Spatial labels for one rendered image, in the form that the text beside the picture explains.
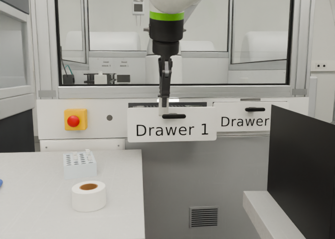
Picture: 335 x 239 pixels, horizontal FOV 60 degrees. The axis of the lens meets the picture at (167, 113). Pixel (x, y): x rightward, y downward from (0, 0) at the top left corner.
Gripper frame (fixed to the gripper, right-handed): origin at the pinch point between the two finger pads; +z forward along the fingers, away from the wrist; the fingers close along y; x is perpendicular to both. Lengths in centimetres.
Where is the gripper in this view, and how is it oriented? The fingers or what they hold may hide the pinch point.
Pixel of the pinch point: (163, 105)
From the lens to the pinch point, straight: 89.6
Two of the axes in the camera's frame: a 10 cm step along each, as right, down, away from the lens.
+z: -0.4, 8.8, 4.7
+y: 0.9, 4.7, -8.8
